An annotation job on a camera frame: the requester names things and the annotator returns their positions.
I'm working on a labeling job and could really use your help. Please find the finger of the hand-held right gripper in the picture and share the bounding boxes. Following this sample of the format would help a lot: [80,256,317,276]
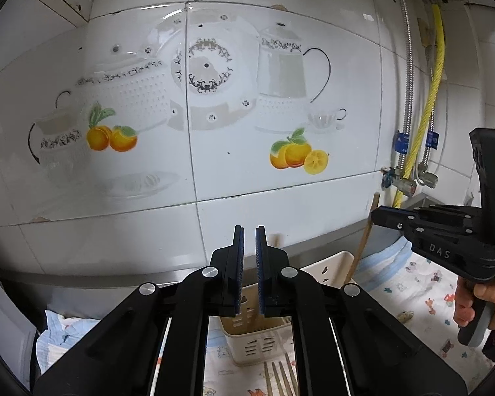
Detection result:
[370,205,485,240]

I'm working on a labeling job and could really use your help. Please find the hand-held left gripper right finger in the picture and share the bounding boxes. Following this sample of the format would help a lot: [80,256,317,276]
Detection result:
[255,225,469,396]

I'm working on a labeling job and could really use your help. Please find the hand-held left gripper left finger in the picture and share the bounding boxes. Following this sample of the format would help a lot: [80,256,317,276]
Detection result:
[33,226,245,396]

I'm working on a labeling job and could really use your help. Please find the cream plastic utensil holder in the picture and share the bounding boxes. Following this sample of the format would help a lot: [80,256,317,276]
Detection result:
[218,251,357,367]

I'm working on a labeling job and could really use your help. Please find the person's right hand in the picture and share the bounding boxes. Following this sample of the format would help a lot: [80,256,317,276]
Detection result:
[453,274,495,333]

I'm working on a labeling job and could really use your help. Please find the metal angle valve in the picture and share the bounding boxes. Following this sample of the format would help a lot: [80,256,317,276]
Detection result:
[416,163,440,189]
[380,165,417,197]

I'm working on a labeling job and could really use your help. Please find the printed cartoon blanket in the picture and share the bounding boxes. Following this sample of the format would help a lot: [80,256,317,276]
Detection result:
[35,238,495,396]

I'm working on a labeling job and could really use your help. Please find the yellow gas hose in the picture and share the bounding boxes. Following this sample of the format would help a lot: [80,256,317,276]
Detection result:
[393,2,446,209]

